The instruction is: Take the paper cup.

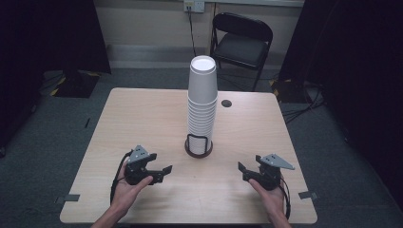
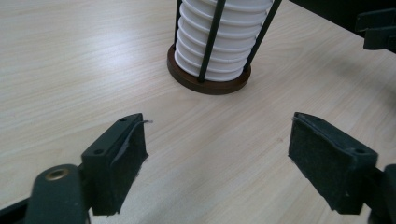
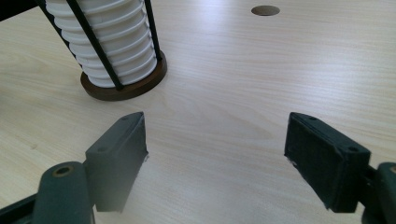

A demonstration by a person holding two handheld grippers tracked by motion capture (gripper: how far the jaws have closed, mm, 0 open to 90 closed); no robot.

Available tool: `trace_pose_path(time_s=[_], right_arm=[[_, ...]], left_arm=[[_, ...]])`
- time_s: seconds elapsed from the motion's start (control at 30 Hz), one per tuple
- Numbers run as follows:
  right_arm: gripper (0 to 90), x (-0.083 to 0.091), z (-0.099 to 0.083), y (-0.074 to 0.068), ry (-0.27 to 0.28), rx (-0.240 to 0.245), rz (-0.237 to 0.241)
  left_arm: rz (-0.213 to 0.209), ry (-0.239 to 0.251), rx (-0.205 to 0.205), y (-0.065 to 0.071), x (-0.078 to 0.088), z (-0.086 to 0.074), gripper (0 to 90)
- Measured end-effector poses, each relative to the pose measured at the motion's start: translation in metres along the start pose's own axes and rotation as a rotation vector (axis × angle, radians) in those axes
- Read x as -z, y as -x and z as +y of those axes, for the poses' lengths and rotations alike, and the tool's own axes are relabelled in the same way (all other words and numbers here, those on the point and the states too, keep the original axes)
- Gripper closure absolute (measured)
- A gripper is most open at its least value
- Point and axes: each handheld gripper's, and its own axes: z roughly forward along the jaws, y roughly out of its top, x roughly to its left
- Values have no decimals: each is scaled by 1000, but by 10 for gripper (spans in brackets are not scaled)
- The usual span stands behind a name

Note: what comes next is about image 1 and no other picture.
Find black folding chair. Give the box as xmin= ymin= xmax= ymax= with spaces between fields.
xmin=209 ymin=11 xmax=274 ymax=92

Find stack of white paper cups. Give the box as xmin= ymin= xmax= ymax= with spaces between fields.
xmin=186 ymin=54 xmax=220 ymax=156

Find person's left hand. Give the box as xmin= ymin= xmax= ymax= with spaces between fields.
xmin=110 ymin=161 xmax=154 ymax=212

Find black floor cables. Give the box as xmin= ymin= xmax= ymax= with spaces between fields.
xmin=278 ymin=80 xmax=327 ymax=125

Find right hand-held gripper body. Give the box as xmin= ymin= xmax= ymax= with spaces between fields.
xmin=250 ymin=153 xmax=296 ymax=191

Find black stand base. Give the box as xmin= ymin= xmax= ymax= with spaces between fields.
xmin=49 ymin=69 xmax=102 ymax=99

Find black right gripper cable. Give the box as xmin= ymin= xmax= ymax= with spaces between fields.
xmin=278 ymin=177 xmax=292 ymax=220

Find black wall power cable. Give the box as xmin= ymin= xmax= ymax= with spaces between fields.
xmin=187 ymin=6 xmax=199 ymax=59

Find dark round wire cup holder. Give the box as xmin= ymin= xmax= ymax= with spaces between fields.
xmin=183 ymin=133 xmax=214 ymax=159

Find dark curtain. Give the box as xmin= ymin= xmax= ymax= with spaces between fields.
xmin=0 ymin=0 xmax=112 ymax=153
xmin=278 ymin=0 xmax=403 ymax=203

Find grey tape strip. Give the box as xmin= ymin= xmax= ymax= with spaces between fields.
xmin=54 ymin=193 xmax=81 ymax=205
xmin=297 ymin=190 xmax=318 ymax=200

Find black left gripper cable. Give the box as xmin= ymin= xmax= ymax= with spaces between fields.
xmin=109 ymin=150 xmax=133 ymax=205

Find person's right hand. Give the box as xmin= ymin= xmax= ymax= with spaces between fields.
xmin=247 ymin=178 xmax=285 ymax=217

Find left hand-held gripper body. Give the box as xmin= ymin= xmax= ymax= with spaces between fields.
xmin=124 ymin=144 xmax=158 ymax=186

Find white wall socket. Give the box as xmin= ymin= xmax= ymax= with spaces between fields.
xmin=182 ymin=0 xmax=206 ymax=14

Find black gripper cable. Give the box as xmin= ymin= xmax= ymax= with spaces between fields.
xmin=278 ymin=177 xmax=292 ymax=220
xmin=109 ymin=150 xmax=133 ymax=205

